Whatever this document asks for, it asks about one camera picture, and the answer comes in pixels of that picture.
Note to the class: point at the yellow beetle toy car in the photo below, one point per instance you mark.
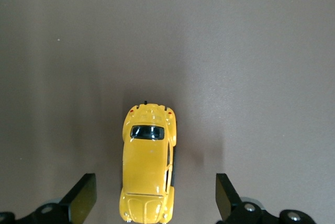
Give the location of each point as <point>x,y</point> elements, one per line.
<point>146,161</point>

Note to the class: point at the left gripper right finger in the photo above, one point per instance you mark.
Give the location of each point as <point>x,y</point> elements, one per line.
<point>230,208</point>

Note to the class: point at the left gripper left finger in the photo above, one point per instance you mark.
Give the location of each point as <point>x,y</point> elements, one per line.
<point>78,203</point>

